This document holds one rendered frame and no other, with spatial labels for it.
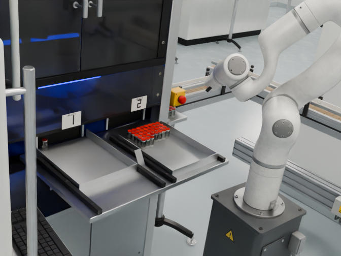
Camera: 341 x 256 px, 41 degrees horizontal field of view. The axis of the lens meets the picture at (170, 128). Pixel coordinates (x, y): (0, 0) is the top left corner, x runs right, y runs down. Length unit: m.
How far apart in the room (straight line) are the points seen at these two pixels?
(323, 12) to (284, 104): 0.30
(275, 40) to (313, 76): 0.17
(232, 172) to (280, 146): 2.10
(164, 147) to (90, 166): 0.35
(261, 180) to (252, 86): 0.34
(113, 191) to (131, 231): 0.77
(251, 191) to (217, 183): 1.78
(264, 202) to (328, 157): 1.63
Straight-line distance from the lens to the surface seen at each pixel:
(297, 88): 1.57
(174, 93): 2.14
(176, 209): 3.11
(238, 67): 1.46
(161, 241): 2.83
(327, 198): 2.66
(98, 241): 2.27
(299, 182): 2.70
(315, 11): 1.45
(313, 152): 3.31
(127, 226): 2.36
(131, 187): 1.68
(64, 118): 1.79
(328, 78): 1.51
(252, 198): 1.68
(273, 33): 1.46
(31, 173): 1.09
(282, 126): 1.47
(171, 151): 1.93
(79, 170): 1.76
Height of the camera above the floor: 1.81
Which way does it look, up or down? 26 degrees down
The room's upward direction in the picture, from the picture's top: 7 degrees clockwise
